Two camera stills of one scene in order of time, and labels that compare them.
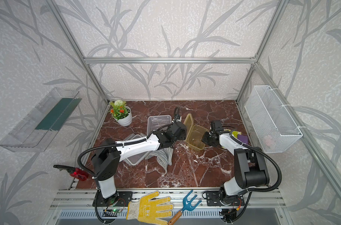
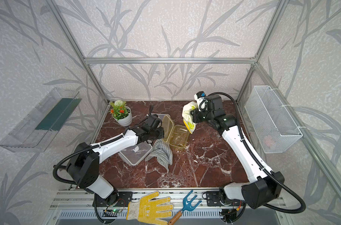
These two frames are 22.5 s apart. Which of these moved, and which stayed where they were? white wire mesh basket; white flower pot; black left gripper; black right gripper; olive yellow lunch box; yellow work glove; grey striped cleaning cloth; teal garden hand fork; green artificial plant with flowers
Moved: black right gripper; olive yellow lunch box; black left gripper
Stayed: yellow work glove; green artificial plant with flowers; white flower pot; teal garden hand fork; white wire mesh basket; grey striped cleaning cloth
